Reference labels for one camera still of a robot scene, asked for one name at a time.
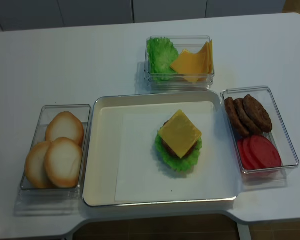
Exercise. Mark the clear bun container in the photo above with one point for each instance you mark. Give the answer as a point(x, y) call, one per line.
point(47, 114)

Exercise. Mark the bun slice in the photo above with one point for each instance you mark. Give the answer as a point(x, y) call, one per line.
point(62, 162)
point(65, 125)
point(34, 166)

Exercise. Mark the white paper sheet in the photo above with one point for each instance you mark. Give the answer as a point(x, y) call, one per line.
point(144, 177)

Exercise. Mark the left tomato slice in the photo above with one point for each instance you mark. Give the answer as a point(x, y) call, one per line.
point(241, 155)

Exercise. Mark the cheese slice on burger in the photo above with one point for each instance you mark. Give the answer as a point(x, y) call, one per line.
point(180, 134)

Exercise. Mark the clear lettuce cheese container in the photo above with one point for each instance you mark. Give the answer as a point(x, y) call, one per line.
point(177, 81)

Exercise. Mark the brown patty on burger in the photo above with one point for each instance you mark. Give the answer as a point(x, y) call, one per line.
point(180, 140)

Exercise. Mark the middle tomato slice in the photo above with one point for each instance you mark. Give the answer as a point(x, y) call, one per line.
point(253, 161)

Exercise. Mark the tomato slice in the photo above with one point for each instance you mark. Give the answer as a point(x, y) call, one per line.
point(264, 152)
point(241, 155)
point(253, 161)

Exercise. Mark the flat cheese slice in container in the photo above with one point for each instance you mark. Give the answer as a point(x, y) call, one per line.
point(191, 64)

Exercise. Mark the right brown patty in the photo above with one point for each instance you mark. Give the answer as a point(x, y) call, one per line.
point(257, 113)

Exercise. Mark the green lettuce on burger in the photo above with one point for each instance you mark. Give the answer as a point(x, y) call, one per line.
point(177, 163)

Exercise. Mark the green lettuce leaf in container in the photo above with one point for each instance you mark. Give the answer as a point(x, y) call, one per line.
point(161, 54)

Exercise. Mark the white rectangular tray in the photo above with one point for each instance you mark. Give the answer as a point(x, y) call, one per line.
point(102, 166)

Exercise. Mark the clear patty tomato container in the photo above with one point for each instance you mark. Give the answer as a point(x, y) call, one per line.
point(279, 136)

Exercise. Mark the right tomato slice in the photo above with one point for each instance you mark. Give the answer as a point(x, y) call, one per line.
point(264, 152)

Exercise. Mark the left brown patty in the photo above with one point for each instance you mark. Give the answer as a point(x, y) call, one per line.
point(234, 118)

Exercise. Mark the leaning cheese slices in container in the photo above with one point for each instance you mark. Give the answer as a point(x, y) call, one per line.
point(209, 56)

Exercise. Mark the middle brown patty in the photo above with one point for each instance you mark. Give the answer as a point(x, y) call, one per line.
point(245, 119)

